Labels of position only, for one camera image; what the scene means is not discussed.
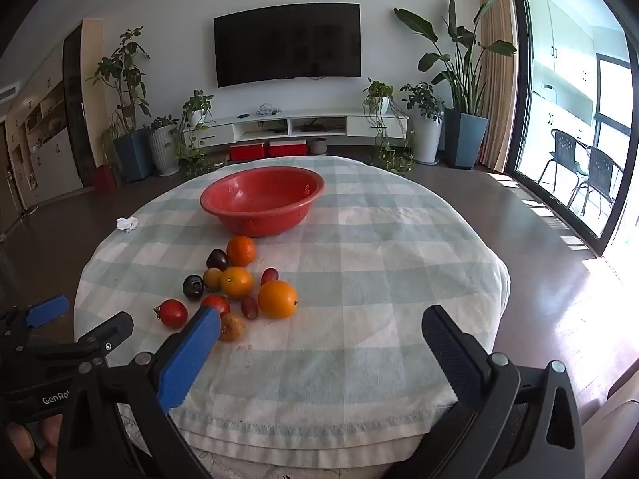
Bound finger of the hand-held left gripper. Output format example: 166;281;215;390
77;311;135;360
0;295;71;342

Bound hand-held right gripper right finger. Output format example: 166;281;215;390
389;304;586;479

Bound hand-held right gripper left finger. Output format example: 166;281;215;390
56;304;223;479

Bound brown spotted round fruit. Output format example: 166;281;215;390
218;312;246;342

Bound orange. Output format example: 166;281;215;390
220;267;254;299
258;280;299;319

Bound deep orange tangerine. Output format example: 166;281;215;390
226;236;257;267

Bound red plastic colander bowl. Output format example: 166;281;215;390
200;167;326;238

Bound person's left hand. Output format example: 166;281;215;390
7;415;63;477

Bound green white checkered tablecloth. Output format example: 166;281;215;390
74;154;511;455

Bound white floral under cloth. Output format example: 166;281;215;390
117;404;425;471

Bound red floor container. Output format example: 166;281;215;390
92;164;118;195

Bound tall tree plant blue pot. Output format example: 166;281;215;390
87;27;153;183

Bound pale beige seat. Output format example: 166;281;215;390
584;379;639;479

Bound plant in white ribbed pot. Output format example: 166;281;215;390
149;116;181;177

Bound dark tall cabinet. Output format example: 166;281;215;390
62;25;95;188

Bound red storage box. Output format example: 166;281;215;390
229;143;266;162
268;140;306;158

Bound large-leaf plant blue pot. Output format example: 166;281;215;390
393;0;517;170

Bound bushy plant tall white pot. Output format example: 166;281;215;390
399;81;446;165

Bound black balcony chair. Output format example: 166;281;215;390
538;129;590;190
569;146;624;218

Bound trailing pothos plant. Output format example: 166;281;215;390
172;90;216;180
362;78;415;174

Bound white television cabinet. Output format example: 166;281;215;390
182;109;410;148

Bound beige curtain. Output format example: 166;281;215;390
476;0;522;173

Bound white balcony cabinets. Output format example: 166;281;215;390
529;0;630;141

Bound beige wall cabinet unit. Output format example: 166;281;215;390
5;77;85;208

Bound black sliding door frame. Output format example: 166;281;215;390
504;0;639;257

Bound black wall television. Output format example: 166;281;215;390
214;3;362;88

